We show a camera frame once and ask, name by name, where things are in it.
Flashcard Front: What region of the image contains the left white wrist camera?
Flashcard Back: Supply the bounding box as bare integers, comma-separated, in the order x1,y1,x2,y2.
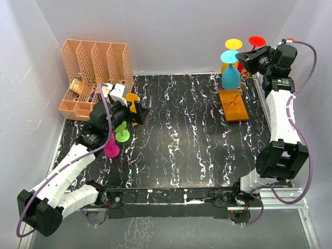
106,83,129,107

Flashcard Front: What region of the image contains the yellow-orange wine glass front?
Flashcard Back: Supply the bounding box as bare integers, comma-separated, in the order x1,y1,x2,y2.
126,93,140,113

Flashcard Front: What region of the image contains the gold wire glass rack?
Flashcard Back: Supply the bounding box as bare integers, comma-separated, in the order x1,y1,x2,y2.
218,61,252,122

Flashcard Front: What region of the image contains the black front base bar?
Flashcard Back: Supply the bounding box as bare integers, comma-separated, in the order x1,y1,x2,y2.
104,187,235,219

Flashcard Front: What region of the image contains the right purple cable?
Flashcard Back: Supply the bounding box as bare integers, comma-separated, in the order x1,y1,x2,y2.
230,40,317,226

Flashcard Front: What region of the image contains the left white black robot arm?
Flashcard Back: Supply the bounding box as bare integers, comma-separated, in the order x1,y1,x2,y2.
17,101,149,237

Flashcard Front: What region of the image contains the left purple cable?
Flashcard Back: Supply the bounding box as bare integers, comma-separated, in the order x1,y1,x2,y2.
17,82,114,238

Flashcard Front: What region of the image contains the peach plastic file organizer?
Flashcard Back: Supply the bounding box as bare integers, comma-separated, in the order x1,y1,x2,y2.
59,39,134,121

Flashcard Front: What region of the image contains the green wine glass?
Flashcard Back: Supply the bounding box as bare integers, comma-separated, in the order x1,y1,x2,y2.
114,121,130,143

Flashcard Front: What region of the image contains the yellow tag in organizer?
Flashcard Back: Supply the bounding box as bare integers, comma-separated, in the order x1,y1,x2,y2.
70,78,84,94

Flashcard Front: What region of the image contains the white box in organizer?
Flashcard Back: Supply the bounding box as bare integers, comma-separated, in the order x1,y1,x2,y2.
102,84,110,98

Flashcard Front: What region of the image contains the cyan wine glass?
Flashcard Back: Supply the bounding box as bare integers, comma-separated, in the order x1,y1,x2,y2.
220,50,241,90

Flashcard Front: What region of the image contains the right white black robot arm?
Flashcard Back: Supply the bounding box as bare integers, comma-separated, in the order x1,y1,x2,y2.
231,40,313,206

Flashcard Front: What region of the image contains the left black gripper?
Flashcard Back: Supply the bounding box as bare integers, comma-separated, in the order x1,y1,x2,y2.
105,100,149,135

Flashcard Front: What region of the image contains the orange wine glass rear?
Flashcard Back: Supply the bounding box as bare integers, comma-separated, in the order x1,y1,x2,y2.
220,38,243,73

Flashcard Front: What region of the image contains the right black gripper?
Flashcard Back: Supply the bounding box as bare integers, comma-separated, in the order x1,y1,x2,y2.
236,45,274,76

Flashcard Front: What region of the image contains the magenta wine glass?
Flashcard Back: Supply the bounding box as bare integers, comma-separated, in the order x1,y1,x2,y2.
104,135,120,158

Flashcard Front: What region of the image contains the purple cable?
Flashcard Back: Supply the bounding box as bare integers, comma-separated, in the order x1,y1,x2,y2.
17,82,114,238
230,40,317,226

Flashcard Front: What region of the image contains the red wine glass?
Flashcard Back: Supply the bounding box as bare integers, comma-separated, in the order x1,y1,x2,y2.
238,36,267,73

